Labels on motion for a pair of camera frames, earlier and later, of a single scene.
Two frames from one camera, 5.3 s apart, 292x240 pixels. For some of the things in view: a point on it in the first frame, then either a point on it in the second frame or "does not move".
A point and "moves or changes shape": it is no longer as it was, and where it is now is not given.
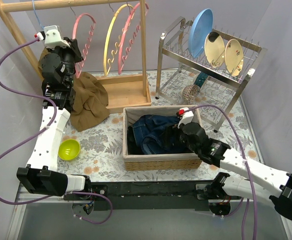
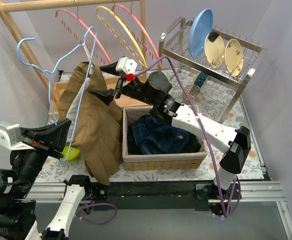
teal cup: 200,79 does not move
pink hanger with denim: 89,39 → 80,42
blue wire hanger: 33,5 → 48,71
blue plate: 201,24 does not move
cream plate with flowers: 234,57 does not move
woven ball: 189,93 does not move
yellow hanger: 106,72 → 105,24
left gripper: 74,47 → 38,146
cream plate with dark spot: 214,49 does not move
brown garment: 91,100 moves or changes shape
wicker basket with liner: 158,162 does not move
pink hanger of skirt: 132,28 → 136,40
